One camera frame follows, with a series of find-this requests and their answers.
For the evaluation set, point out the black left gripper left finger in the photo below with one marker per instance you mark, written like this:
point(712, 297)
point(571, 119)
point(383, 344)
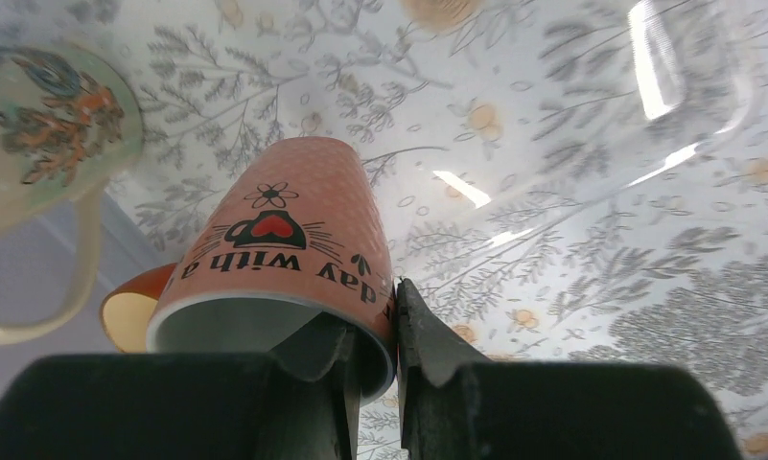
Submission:
point(300, 400)

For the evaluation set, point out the small orange cup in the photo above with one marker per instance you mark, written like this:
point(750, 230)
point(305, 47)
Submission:
point(127, 309)

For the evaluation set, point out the cream ceramic mug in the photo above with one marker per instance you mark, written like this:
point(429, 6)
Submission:
point(69, 122)

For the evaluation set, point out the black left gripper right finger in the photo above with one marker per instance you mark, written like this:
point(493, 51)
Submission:
point(457, 403)

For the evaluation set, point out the salmon pink printed mug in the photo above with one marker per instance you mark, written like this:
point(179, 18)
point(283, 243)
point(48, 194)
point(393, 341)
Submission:
point(297, 235)

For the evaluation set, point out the floral tablecloth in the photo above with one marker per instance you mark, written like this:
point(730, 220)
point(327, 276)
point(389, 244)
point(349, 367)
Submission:
point(673, 270)

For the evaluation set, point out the clear plastic lid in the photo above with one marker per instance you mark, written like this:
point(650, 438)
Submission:
point(550, 107)

